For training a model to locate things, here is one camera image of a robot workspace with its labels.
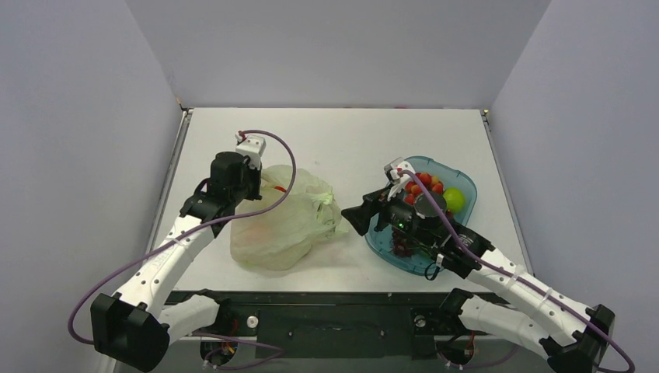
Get red fake strawberry bunch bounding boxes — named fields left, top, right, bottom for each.
left=403, top=173, right=445, bottom=205

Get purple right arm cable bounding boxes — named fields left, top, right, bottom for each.
left=396, top=169, right=636, bottom=373

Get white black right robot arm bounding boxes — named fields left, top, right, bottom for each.
left=341, top=188, right=615, bottom=372

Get light green plastic bag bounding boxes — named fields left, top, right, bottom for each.
left=229, top=169, right=349, bottom=271

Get green fake apple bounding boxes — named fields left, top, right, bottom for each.
left=442, top=187, right=466, bottom=214

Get dark purple fake grapes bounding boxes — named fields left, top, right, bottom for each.
left=391, top=234, right=415, bottom=258

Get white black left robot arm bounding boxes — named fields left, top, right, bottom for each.
left=90, top=150, right=262, bottom=372

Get teal plastic tray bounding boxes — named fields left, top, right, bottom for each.
left=362, top=156, right=477, bottom=280

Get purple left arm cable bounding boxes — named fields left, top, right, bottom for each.
left=67, top=129, right=298, bottom=346

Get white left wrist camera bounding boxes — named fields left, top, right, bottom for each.
left=235, top=131, right=267, bottom=171

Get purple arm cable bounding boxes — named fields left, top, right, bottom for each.
left=67, top=129, right=298, bottom=346
left=396, top=169, right=636, bottom=373

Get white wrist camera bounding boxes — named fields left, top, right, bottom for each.
left=384, top=158, right=416, bottom=201
left=235, top=131, right=267, bottom=171

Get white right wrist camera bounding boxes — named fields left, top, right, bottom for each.
left=384, top=158, right=416, bottom=201

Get aluminium frame rail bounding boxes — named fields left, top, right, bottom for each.
left=103, top=319, right=207, bottom=361

